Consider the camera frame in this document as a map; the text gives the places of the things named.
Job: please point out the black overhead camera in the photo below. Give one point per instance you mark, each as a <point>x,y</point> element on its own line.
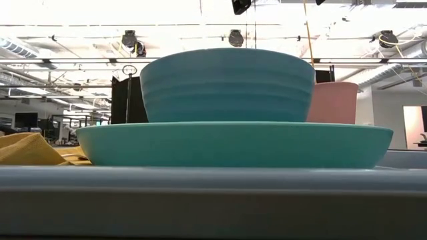
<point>241,6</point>

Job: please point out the pink cup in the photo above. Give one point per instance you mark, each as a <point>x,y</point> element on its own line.
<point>333,103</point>

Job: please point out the yellow cloth napkin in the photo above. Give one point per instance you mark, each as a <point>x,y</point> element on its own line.
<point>26,150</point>

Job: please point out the blue ribbed bowl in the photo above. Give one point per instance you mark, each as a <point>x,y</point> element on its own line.
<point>227,86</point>

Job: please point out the blue plastic tray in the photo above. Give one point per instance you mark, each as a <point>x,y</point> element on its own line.
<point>213,200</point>

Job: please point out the teal plate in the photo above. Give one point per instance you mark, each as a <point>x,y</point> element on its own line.
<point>233,145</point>

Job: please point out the dark computer monitor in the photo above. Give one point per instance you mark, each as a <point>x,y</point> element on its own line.
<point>26,120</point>

